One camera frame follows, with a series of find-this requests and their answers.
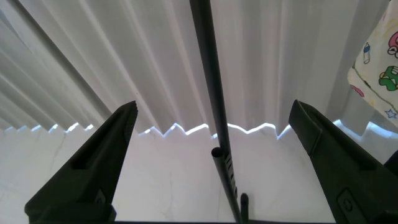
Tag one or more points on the black clothes rack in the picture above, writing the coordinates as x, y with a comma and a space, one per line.
210, 77

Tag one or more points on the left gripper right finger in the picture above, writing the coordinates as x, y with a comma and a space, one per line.
345, 168

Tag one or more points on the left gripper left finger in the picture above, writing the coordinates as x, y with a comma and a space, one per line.
90, 174

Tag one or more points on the cream printed garment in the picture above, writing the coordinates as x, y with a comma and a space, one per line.
377, 68

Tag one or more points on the black garment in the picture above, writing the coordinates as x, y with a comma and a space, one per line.
393, 159

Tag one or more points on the white curtain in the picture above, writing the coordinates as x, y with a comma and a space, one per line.
124, 56

